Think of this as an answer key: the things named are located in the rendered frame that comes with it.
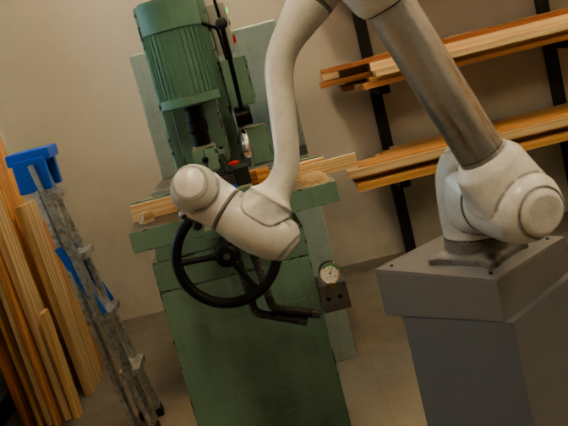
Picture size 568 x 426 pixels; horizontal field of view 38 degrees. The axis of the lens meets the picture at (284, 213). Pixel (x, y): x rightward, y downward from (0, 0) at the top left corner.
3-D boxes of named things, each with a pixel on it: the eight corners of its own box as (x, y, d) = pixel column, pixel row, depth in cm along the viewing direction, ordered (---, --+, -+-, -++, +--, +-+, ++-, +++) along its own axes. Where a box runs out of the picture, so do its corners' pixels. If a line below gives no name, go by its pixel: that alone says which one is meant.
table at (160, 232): (129, 262, 225) (122, 240, 224) (139, 239, 255) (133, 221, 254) (346, 205, 227) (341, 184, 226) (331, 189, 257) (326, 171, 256)
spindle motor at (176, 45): (161, 114, 236) (131, 4, 230) (165, 111, 253) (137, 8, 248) (221, 99, 237) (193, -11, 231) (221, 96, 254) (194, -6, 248)
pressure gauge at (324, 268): (323, 292, 234) (316, 265, 232) (321, 289, 238) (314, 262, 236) (345, 287, 234) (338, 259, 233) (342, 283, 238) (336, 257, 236)
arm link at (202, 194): (165, 205, 183) (215, 236, 182) (154, 191, 168) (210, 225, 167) (192, 164, 185) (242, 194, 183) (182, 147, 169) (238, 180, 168)
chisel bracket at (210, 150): (199, 179, 244) (191, 151, 242) (199, 173, 258) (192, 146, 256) (223, 172, 244) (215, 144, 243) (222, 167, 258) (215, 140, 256)
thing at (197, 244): (157, 262, 235) (154, 248, 235) (162, 246, 256) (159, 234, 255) (295, 226, 237) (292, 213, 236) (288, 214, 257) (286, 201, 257)
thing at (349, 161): (178, 211, 249) (175, 199, 248) (178, 210, 251) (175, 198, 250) (357, 166, 251) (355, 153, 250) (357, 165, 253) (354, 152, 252)
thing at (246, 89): (231, 108, 263) (219, 61, 260) (231, 106, 272) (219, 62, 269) (257, 101, 263) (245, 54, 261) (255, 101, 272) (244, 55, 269)
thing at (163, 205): (133, 222, 251) (129, 206, 250) (134, 221, 252) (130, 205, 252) (327, 172, 253) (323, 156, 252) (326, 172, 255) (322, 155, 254)
